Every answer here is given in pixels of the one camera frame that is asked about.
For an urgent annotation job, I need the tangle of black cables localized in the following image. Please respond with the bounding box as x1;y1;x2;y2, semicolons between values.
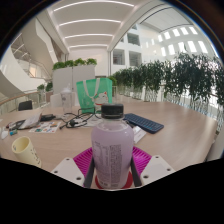
59;107;103;130

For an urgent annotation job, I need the black office chair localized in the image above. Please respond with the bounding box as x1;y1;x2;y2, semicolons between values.
17;100;34;112

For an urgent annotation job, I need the dark blue keyboard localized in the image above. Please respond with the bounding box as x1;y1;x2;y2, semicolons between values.
123;112;165;135

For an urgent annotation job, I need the open printed booklet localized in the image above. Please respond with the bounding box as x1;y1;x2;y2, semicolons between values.
18;113;43;130

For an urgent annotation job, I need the small white packet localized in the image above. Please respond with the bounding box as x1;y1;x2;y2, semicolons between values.
132;125;148;145

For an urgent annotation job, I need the white cabinet with plants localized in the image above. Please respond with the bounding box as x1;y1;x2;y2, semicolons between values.
52;58;98;95

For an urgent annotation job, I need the green tote bag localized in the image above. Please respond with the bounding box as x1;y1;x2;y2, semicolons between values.
75;77;114;115

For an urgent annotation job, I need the small black pouch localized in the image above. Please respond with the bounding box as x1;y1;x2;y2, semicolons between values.
40;113;56;122

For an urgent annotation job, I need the pale yellow cup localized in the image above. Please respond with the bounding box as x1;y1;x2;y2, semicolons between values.
11;135;43;169

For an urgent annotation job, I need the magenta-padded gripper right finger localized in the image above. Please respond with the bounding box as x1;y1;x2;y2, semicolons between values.
129;145;176;188

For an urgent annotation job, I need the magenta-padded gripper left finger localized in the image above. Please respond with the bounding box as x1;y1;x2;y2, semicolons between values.
51;146;96;190

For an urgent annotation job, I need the row of green hedge plants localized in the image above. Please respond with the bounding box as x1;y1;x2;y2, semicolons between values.
108;53;224;108

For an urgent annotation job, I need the lilac drink bottle black cap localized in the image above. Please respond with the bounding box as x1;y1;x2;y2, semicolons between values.
90;103;135;191

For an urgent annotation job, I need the planter with green plants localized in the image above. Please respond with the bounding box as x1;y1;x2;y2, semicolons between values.
36;81;54;101

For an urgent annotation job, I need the colourful sticker sheet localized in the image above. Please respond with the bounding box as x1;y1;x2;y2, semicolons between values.
29;121;62;134

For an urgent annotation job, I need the dark flat folder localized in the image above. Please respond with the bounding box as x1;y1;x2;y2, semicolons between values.
9;119;26;130

